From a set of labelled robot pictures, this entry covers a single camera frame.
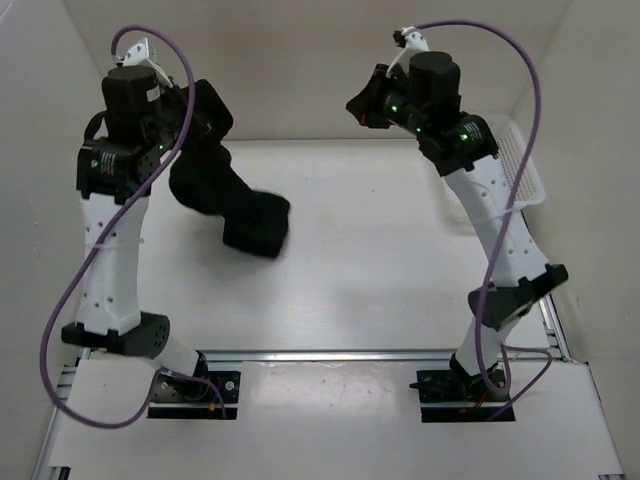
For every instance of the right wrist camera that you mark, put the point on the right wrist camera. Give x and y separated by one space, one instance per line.
409 40

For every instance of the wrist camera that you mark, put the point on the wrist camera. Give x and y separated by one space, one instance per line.
142 53
409 40

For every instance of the black shorts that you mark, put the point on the black shorts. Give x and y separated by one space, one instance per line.
255 222

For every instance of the aluminium frame rail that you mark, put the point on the aluminium frame rail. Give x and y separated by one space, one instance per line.
331 356

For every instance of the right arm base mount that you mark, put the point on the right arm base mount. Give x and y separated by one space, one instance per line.
446 397

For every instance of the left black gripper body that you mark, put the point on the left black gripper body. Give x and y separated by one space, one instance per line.
154 128

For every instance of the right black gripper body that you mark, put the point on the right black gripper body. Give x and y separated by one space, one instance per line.
397 103

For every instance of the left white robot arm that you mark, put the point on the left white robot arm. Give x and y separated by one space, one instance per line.
114 201

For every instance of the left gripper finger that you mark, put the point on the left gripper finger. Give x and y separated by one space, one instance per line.
177 100
212 118

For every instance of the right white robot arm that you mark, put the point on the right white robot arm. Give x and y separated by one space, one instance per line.
518 275

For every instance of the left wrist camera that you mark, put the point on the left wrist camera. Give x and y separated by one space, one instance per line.
142 53

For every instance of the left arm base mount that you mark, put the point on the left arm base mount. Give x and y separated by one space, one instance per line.
178 399

